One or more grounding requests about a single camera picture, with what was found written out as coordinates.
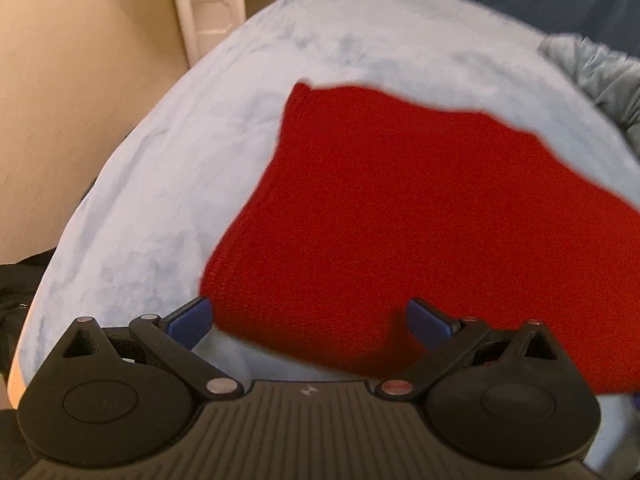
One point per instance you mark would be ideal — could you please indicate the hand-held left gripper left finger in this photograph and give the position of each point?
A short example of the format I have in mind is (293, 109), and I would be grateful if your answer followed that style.
(190, 322)

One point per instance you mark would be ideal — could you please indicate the red knit sweater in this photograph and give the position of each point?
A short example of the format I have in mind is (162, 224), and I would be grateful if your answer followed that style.
(400, 210)

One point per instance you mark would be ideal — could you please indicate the crumpled grey-blue cloth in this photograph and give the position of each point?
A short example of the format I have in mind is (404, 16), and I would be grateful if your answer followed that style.
(600, 80)

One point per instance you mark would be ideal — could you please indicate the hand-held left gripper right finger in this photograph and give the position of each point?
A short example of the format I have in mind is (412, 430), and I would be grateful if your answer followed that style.
(425, 327)

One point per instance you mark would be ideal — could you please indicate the light blue fleece blanket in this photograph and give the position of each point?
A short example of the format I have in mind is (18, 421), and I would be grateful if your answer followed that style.
(175, 160)

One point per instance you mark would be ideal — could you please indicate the white storage rack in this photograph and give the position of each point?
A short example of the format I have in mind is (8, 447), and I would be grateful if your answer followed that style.
(215, 10)

